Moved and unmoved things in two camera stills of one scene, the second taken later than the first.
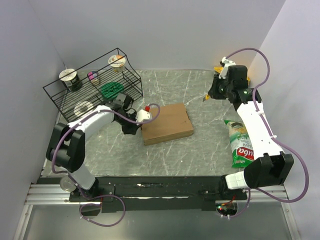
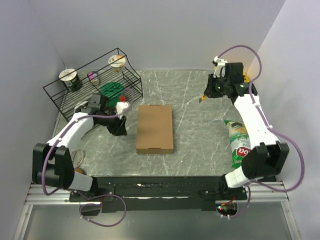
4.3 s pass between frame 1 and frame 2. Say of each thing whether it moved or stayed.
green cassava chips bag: stayed
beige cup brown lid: stayed
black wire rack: stayed
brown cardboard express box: moved
